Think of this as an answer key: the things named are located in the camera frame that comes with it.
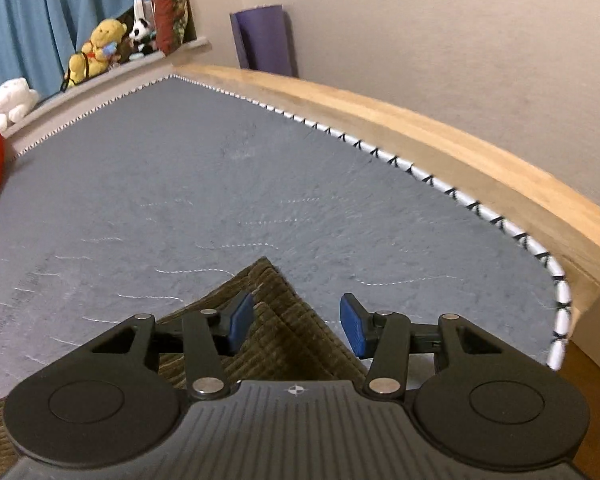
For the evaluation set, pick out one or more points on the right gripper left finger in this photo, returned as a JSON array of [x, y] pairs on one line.
[[208, 335]]

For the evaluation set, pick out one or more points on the panda plush toy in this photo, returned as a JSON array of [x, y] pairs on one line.
[[142, 38]]

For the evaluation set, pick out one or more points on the wooden bed frame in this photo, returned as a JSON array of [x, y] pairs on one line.
[[565, 222]]

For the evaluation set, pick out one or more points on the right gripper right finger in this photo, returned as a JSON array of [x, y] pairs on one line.
[[385, 338]]

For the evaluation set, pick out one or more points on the yellow bear plush toy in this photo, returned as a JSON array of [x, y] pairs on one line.
[[96, 53]]

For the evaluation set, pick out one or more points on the purple yoga mat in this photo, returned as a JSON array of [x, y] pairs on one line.
[[262, 40]]

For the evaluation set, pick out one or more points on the white bear plush toy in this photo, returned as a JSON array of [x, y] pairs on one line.
[[17, 99]]

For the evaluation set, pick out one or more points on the dark olive corduroy pants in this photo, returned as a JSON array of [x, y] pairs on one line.
[[287, 341]]

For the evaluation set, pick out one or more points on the dark red patterned cushion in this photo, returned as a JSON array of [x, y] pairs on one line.
[[171, 20]]

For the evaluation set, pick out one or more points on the grey quilted mattress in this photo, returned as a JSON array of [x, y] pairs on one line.
[[146, 203]]

